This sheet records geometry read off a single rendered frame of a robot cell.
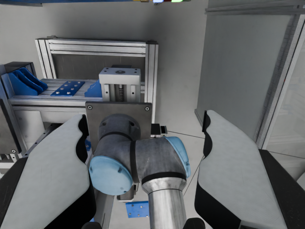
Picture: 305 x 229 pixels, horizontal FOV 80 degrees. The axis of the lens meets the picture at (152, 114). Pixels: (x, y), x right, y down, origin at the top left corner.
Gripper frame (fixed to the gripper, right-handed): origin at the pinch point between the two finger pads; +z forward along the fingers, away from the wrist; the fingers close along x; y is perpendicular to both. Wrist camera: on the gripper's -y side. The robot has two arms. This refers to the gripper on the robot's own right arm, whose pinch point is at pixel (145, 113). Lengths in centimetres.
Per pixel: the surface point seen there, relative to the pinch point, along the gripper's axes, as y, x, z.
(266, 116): 29, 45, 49
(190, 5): -11, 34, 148
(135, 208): 221, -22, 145
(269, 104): 24, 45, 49
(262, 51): 7, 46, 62
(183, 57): 27, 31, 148
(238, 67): 18, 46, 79
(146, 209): 225, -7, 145
